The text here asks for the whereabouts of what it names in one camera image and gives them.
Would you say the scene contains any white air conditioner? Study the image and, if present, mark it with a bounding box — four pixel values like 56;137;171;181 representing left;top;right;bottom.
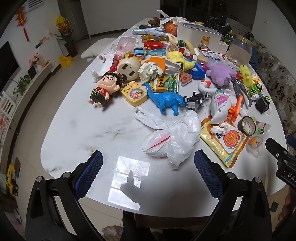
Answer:
26;0;45;11

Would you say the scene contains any orange plastic toy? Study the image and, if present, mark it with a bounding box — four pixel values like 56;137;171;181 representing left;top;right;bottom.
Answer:
228;96;245;121

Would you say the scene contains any red knot wall decoration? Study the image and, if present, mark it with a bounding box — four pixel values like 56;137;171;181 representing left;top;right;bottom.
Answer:
16;6;31;42

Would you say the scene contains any yellow duck toy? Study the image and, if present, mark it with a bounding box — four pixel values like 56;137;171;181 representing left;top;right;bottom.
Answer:
239;64;253;88

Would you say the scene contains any white cushioned chair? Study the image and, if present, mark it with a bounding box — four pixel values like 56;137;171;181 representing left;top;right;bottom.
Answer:
80;37;119;62

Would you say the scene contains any orange ball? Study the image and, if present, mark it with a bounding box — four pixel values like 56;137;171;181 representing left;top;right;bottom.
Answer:
164;22;178;37

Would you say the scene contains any small black toy car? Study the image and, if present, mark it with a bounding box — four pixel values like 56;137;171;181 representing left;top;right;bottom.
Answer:
186;92;210;110

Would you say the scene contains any fluffy beige slipper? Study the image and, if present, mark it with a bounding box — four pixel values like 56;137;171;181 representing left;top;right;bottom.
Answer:
101;226;126;241

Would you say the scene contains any blue white small carton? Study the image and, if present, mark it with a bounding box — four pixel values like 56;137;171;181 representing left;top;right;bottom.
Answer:
197;49;228;67

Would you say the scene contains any yellow plastic toy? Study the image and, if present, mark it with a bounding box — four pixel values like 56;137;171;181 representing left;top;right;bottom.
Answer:
166;51;197;73

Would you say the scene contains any yellow potty chair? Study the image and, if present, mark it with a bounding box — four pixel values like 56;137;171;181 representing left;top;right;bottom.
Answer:
59;55;75;69

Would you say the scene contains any crumpled paper ball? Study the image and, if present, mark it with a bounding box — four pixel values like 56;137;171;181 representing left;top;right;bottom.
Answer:
139;62;164;83

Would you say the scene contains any light blue toy gun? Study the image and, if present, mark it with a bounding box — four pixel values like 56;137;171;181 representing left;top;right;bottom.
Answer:
131;24;165;36

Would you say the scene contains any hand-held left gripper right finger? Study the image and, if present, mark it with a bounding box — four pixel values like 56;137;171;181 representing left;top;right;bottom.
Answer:
194;149;277;241

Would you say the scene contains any blue key tag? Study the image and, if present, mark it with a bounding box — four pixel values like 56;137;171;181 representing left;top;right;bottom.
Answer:
143;47;167;57

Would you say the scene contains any white twisted wrapper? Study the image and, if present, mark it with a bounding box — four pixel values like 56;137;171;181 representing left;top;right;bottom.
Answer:
209;122;231;135

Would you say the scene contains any yellow spinner wheel toy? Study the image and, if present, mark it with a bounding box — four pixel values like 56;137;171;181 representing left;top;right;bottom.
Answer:
120;81;148;107

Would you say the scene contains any green toy truck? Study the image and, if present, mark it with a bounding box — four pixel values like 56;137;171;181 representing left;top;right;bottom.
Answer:
248;82;263;100

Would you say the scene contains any black remote control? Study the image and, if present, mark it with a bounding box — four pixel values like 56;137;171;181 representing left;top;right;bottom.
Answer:
203;15;226;29

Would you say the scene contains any yellow noodle packet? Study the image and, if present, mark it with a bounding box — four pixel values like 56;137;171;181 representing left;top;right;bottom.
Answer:
200;115;249;169

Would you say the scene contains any beige round plastic toy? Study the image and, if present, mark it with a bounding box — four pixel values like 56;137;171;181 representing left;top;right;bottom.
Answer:
116;57;142;81

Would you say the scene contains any clear jelly cup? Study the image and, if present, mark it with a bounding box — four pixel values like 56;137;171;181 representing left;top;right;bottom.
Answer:
247;135;264;158

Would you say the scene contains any floral sofa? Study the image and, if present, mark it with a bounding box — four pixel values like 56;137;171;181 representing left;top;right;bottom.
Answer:
251;38;296;139

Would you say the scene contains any television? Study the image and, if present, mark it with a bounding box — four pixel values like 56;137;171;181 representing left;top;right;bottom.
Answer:
0;40;19;91

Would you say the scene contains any green trailing plant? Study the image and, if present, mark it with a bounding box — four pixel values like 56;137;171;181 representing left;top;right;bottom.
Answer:
12;74;32;98

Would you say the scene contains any white cabinet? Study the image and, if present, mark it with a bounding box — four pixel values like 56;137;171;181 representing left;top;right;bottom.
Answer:
35;36;65;75

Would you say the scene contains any white swan toy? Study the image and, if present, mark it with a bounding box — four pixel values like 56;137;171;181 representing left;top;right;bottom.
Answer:
198;80;232;126

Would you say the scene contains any pink flower bouquet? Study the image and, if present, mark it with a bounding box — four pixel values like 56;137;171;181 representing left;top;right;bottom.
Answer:
29;53;41;67

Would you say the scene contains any cartoon boy figurine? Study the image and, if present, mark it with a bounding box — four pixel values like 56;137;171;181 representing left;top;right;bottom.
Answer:
87;71;127;109

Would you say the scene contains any orange paper piece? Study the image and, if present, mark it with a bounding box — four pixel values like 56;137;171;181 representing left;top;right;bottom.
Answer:
144;57;167;70

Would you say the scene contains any yellow toy excavator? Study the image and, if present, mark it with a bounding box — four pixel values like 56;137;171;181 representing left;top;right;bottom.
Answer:
6;163;20;195

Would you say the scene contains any person's right hand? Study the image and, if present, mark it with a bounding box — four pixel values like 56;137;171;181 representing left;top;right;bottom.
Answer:
278;189;296;221

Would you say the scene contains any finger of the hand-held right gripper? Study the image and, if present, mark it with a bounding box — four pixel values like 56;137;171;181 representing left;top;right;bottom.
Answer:
265;138;289;163

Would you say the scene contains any yellow flower plant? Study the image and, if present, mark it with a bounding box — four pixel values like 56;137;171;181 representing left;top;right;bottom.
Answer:
54;15;78;57

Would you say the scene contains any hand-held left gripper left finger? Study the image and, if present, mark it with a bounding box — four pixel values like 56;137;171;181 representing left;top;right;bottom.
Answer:
25;150;105;241

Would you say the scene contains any brown tape roll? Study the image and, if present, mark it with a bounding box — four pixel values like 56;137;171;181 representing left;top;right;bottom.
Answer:
237;115;257;136

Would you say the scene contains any pink white plastic container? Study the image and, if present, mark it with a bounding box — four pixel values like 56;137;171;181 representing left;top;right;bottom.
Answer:
115;36;138;53

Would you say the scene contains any toy banana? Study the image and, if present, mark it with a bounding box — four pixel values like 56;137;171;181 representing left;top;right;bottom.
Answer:
168;35;195;54

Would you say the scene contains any blue toy box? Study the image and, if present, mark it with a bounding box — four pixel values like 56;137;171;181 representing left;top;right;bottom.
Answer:
189;62;206;79

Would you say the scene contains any green snack packet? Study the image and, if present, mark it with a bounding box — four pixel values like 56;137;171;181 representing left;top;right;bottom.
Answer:
253;115;271;138

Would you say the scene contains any pizza slice toy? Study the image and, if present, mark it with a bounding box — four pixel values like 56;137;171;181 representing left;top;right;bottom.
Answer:
180;72;192;86

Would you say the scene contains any clear glass jar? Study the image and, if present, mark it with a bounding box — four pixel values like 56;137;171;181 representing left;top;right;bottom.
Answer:
228;34;256;66

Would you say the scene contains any purple plush toy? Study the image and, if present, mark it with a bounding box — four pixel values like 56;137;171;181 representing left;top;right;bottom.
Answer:
206;62;238;87

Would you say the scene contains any white rectangular box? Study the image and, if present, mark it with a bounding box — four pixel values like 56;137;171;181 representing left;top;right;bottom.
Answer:
177;22;224;47

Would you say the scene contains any blue dinosaur toy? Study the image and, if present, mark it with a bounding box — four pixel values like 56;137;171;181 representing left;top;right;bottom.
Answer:
143;82;188;116

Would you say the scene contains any white bag with red inside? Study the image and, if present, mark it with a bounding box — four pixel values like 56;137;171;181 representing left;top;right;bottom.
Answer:
141;128;173;158

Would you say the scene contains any white plastic bag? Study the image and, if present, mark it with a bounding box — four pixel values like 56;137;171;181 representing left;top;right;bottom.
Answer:
132;107;201;171

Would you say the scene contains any grey toy plane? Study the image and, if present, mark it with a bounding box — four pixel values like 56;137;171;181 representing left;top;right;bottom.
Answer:
231;77;253;107

